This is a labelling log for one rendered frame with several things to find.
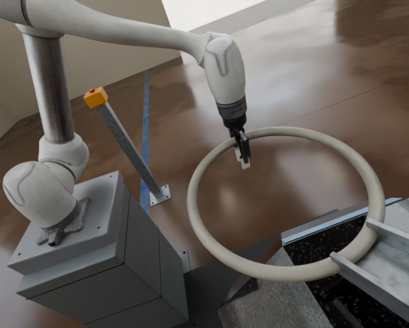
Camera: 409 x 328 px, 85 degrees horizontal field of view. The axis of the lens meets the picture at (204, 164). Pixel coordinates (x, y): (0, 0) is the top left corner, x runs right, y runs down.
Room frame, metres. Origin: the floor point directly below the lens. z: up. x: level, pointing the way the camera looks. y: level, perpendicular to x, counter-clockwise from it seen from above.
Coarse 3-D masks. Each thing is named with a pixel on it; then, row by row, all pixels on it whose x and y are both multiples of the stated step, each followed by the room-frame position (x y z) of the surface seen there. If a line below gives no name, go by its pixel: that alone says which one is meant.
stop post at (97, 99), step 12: (96, 96) 1.58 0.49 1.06; (96, 108) 1.59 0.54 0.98; (108, 108) 1.60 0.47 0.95; (108, 120) 1.60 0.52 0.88; (120, 132) 1.60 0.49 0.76; (120, 144) 1.59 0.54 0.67; (132, 144) 1.62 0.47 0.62; (132, 156) 1.60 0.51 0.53; (144, 168) 1.60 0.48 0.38; (144, 180) 1.59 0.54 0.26; (156, 180) 1.66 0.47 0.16; (156, 192) 1.60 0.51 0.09; (168, 192) 1.62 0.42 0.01
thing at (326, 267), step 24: (336, 144) 0.45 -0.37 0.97; (360, 168) 0.35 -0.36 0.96; (192, 192) 0.47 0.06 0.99; (192, 216) 0.39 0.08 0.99; (384, 216) 0.22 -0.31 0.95; (216, 240) 0.31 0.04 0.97; (360, 240) 0.19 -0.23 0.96; (240, 264) 0.23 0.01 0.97; (264, 264) 0.22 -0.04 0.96; (312, 264) 0.19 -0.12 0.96; (336, 264) 0.17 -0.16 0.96
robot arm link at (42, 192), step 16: (16, 176) 0.69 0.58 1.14; (32, 176) 0.70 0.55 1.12; (48, 176) 0.72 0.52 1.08; (64, 176) 0.77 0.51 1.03; (16, 192) 0.67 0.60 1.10; (32, 192) 0.67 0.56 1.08; (48, 192) 0.68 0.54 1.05; (64, 192) 0.72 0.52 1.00; (16, 208) 0.67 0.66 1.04; (32, 208) 0.65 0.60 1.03; (48, 208) 0.66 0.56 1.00; (64, 208) 0.68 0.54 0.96; (48, 224) 0.65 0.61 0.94
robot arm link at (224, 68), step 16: (208, 48) 0.60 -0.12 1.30; (224, 48) 0.57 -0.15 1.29; (208, 64) 0.59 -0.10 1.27; (224, 64) 0.57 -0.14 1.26; (240, 64) 0.57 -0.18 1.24; (208, 80) 0.60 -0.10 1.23; (224, 80) 0.57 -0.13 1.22; (240, 80) 0.57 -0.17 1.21; (224, 96) 0.57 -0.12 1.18; (240, 96) 0.58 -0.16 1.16
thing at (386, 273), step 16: (368, 224) 0.21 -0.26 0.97; (384, 224) 0.20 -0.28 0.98; (384, 240) 0.18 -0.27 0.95; (400, 240) 0.16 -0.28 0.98; (336, 256) 0.18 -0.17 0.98; (368, 256) 0.17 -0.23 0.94; (384, 256) 0.16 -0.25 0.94; (400, 256) 0.14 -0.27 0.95; (352, 272) 0.14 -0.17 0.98; (368, 272) 0.14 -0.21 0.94; (384, 272) 0.13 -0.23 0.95; (400, 272) 0.12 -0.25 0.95; (368, 288) 0.11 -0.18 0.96; (384, 288) 0.10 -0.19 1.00; (400, 288) 0.10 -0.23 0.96; (384, 304) 0.09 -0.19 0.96; (400, 304) 0.08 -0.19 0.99
